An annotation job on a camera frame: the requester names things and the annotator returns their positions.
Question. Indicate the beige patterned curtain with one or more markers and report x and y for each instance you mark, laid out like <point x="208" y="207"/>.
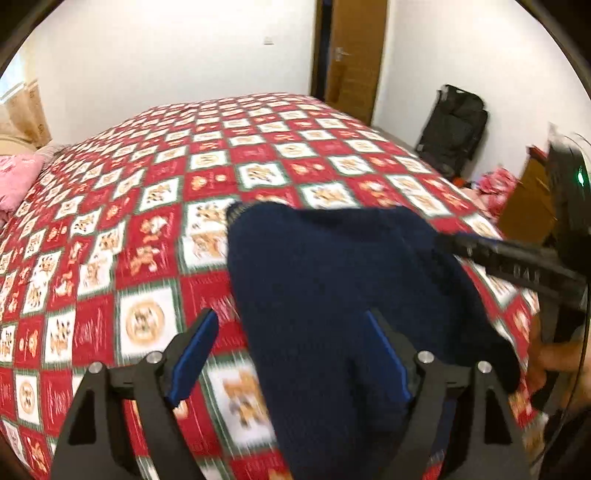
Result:
<point x="32" y="110"/>

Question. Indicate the black bag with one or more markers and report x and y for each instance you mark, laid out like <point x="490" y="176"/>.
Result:
<point x="455" y="129"/>

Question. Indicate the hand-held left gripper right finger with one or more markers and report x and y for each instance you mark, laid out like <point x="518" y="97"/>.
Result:
<point x="388" y="355"/>

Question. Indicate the brown wooden door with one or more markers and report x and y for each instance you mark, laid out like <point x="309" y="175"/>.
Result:
<point x="358" y="46"/>

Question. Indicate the pink folded cloth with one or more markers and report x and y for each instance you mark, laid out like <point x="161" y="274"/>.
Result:
<point x="21" y="180"/>

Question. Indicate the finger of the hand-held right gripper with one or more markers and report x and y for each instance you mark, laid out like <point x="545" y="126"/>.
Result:
<point x="517" y="265"/>

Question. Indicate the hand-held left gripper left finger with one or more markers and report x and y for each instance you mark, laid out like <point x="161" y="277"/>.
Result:
<point x="194" y="355"/>

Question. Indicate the navy knitted sweater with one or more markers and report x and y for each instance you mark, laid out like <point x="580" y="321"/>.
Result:
<point x="323" y="277"/>

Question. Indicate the person's right hand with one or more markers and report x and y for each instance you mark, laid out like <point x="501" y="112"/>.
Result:
<point x="554" y="357"/>

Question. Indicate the red checked printed blanket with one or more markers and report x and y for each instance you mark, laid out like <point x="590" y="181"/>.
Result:
<point x="138" y="277"/>

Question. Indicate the red pink clothes pile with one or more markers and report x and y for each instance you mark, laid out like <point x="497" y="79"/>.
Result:
<point x="501" y="187"/>

